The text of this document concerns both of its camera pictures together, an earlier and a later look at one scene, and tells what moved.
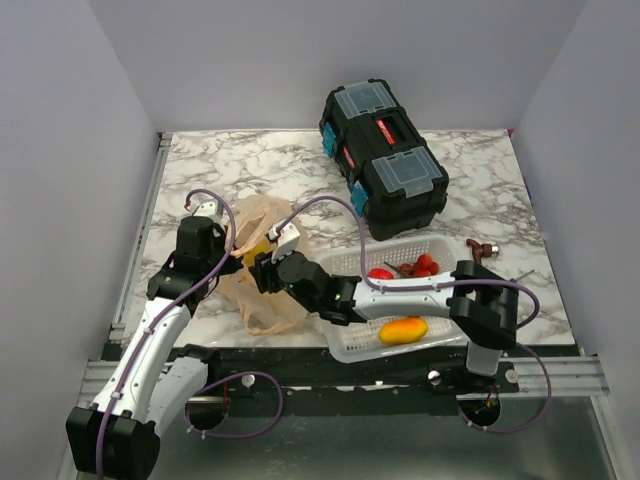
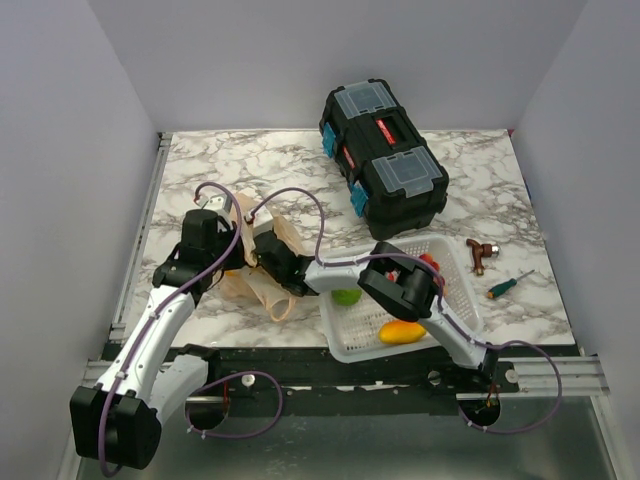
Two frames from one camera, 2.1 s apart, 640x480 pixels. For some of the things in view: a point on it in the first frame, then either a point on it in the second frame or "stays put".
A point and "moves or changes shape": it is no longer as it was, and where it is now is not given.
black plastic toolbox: (395, 182) stays put
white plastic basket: (359, 342) stays put
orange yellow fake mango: (403, 330) stays put
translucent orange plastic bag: (254, 217) moves or changes shape
